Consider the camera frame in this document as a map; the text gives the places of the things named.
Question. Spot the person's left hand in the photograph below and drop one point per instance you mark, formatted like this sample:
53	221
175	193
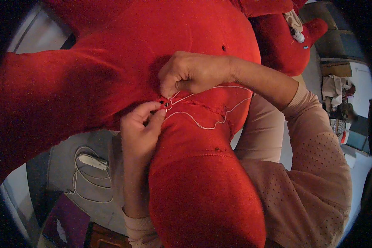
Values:
136	133

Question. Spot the person's right hand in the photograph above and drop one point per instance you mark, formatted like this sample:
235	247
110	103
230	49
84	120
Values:
198	69

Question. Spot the white sewing thread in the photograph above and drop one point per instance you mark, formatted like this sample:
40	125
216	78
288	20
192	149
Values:
204	127

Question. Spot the large red plush toy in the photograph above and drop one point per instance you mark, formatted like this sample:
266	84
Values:
117	55

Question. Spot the white flat device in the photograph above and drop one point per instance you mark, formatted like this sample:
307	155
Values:
92	161

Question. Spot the grey cloth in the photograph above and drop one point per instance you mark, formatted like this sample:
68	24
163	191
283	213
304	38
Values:
90	198

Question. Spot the small red plush toy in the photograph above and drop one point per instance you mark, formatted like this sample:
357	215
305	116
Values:
279	49

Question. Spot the white thread spool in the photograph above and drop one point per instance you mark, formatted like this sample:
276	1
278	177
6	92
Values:
298	35

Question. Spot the beige cloth piece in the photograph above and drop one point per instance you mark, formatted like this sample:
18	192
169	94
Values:
293	19

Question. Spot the brown wooden box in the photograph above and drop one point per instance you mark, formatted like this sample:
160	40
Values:
107	238

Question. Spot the purple book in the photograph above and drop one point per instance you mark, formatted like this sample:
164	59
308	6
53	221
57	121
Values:
66	223

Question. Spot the heap of white cloth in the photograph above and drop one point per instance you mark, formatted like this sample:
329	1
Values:
333	90

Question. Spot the brown cardboard box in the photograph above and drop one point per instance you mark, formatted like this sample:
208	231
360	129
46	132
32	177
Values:
336	69

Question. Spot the dark grey sofa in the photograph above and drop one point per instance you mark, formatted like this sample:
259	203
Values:
338	34

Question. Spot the teal crate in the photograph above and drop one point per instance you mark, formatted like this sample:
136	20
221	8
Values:
358	141

